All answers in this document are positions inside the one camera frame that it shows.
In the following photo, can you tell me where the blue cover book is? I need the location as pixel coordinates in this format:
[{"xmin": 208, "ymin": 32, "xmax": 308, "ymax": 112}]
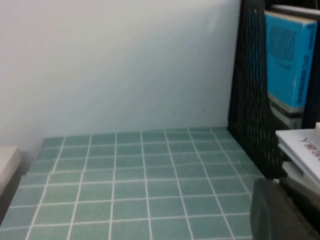
[{"xmin": 263, "ymin": 10, "xmax": 319, "ymax": 130}]

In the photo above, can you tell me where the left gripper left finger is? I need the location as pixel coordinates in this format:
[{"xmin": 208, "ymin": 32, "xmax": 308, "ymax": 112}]
[{"xmin": 250, "ymin": 178, "xmax": 315, "ymax": 240}]

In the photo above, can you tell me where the beige box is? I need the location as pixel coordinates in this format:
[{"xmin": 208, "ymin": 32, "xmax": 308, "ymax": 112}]
[{"xmin": 0, "ymin": 146, "xmax": 22, "ymax": 199}]

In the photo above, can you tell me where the green checkered tablecloth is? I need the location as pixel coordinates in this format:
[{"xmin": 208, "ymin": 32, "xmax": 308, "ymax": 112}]
[{"xmin": 0, "ymin": 127, "xmax": 320, "ymax": 240}]

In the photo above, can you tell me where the black mesh book holder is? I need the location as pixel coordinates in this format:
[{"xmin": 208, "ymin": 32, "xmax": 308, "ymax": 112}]
[{"xmin": 226, "ymin": 0, "xmax": 320, "ymax": 180}]

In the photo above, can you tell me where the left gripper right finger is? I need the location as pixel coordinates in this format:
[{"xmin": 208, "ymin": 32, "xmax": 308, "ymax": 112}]
[{"xmin": 277, "ymin": 177, "xmax": 320, "ymax": 240}]

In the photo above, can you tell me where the white AgileX brochure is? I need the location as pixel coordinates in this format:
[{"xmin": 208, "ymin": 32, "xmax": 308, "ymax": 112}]
[{"xmin": 275, "ymin": 121, "xmax": 320, "ymax": 185}]

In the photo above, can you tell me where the white book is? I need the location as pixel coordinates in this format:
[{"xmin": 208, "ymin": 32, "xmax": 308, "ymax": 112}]
[{"xmin": 281, "ymin": 160, "xmax": 320, "ymax": 192}]

